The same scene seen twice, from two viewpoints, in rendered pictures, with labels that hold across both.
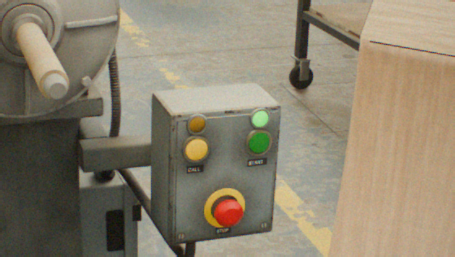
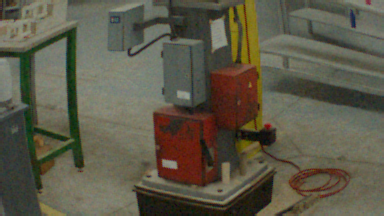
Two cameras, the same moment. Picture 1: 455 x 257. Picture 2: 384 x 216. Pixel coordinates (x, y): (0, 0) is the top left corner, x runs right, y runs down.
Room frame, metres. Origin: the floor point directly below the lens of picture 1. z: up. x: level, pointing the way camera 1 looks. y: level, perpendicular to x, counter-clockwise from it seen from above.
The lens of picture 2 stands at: (4.30, -1.83, 1.80)
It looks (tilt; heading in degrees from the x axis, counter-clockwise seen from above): 18 degrees down; 145
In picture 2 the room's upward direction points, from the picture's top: 2 degrees counter-clockwise
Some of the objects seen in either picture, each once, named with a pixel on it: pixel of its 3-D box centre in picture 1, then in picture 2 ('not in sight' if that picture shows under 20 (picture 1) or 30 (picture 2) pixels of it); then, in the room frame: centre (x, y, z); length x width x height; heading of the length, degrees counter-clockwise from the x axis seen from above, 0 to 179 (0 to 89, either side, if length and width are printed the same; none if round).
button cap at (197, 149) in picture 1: (195, 148); not in sight; (1.14, 0.04, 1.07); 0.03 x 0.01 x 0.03; 111
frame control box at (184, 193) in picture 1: (181, 164); (140, 31); (1.25, 0.07, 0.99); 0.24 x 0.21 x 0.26; 21
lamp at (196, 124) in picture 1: (197, 124); not in sight; (1.13, 0.04, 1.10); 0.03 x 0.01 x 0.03; 111
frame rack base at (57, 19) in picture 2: not in sight; (47, 13); (0.13, 0.03, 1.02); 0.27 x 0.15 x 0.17; 19
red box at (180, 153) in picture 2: not in sight; (184, 141); (1.37, 0.20, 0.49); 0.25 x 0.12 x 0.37; 21
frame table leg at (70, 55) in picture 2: not in sight; (72, 99); (0.32, 0.15, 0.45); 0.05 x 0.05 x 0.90; 21
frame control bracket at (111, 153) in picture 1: (142, 150); (148, 22); (1.23, 0.13, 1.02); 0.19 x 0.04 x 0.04; 111
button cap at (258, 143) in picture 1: (257, 141); not in sight; (1.17, -0.04, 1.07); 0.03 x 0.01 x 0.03; 111
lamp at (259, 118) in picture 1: (260, 119); not in sight; (1.17, -0.04, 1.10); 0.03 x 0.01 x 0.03; 111
